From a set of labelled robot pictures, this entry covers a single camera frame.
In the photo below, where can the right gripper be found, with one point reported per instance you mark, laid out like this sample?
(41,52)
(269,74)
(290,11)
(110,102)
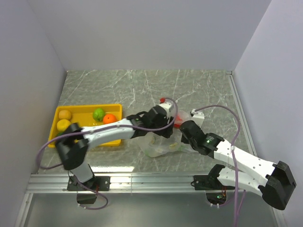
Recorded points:
(184,139)

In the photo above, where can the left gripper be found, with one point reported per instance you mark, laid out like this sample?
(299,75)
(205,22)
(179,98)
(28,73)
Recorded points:
(167,131)

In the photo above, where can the red fruit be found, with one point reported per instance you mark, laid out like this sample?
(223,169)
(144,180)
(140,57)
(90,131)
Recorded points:
(178,121)

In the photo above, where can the clear plastic bag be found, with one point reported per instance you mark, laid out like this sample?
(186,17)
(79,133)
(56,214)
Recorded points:
(154,145)

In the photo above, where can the light green fruit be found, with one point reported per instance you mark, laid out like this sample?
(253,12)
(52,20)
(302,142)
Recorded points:
(98,114)

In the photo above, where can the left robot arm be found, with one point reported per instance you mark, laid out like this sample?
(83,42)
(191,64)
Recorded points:
(76,141)

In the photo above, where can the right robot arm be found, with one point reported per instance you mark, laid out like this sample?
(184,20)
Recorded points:
(274,182)

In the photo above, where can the pale orange fruit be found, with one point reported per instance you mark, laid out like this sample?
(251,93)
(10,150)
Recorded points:
(64,115)

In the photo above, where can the yellow fruit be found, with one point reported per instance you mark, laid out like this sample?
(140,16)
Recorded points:
(62,125)

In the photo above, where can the dark green fruit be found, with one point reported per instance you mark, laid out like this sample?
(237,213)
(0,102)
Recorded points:
(59,134)

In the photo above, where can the yellow plastic tray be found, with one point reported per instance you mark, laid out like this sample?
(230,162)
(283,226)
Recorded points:
(84,116)

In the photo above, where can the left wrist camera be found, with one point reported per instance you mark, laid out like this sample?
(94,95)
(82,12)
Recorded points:
(168,106)

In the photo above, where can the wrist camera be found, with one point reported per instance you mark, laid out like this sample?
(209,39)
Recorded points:
(168,106)
(198,117)

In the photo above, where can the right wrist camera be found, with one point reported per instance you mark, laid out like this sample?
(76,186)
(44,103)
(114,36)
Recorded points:
(198,117)

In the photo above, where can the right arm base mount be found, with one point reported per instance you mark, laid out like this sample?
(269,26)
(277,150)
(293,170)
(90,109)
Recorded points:
(215,192)

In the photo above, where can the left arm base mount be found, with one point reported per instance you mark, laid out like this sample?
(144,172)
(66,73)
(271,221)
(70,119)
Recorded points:
(97,183)

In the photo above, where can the aluminium rail frame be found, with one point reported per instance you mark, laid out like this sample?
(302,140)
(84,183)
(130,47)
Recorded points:
(144,191)

